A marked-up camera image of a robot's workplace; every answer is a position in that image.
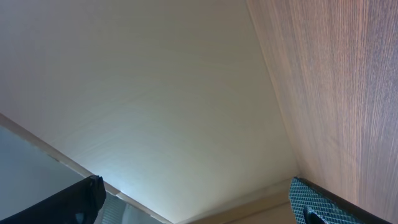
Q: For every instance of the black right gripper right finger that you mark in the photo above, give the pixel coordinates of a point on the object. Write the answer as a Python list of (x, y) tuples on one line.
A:
[(312, 204)]

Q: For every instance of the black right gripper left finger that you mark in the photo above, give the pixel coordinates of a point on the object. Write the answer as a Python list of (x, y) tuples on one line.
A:
[(79, 203)]

